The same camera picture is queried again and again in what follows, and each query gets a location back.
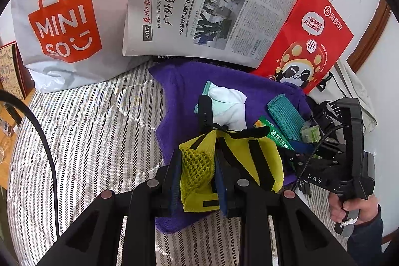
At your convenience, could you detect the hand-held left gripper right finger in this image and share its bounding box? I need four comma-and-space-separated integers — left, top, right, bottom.
215, 156, 356, 266

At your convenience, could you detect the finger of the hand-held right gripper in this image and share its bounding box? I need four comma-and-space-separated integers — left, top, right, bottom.
281, 138, 341, 166

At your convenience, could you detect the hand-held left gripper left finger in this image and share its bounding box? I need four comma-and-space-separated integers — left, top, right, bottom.
40, 151, 185, 266

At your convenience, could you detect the green wet wipes pack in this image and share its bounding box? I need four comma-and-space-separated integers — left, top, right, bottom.
300, 125, 323, 142

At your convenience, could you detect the green cardboard box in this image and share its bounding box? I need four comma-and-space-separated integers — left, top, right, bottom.
253, 116, 295, 151

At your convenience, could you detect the teal ribbed cloth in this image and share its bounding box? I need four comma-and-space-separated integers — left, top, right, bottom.
266, 93, 307, 140

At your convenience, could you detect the yellow mesh pouch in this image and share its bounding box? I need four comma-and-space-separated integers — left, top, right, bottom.
179, 128, 285, 213

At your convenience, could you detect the black watch strap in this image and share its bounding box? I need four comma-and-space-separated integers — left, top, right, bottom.
199, 94, 215, 132

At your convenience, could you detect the white glove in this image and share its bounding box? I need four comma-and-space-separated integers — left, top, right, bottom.
207, 86, 248, 131

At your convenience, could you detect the purple cloth tray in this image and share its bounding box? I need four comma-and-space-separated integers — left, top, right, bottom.
149, 62, 312, 234

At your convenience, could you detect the mint green cloth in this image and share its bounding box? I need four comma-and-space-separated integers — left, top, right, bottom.
194, 81, 225, 117

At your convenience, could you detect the person's right forearm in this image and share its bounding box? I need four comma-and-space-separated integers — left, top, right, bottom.
344, 205, 389, 254

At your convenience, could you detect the person's right hand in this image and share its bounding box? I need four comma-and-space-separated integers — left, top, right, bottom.
328, 191, 381, 226

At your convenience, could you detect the light grey waist bag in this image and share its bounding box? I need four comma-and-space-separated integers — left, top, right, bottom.
307, 60, 376, 136

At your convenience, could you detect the red paper gift bag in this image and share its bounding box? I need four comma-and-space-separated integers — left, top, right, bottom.
251, 0, 362, 95

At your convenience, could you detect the folded newspaper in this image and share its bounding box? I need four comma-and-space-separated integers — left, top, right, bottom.
122, 0, 302, 70

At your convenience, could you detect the wooden bedside table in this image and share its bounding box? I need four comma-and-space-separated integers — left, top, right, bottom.
0, 96, 23, 188

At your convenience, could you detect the brown patterned book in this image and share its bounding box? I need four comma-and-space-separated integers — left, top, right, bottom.
0, 42, 29, 99

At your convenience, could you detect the brown wooden door frame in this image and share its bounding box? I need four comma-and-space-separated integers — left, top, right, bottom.
347, 0, 392, 75

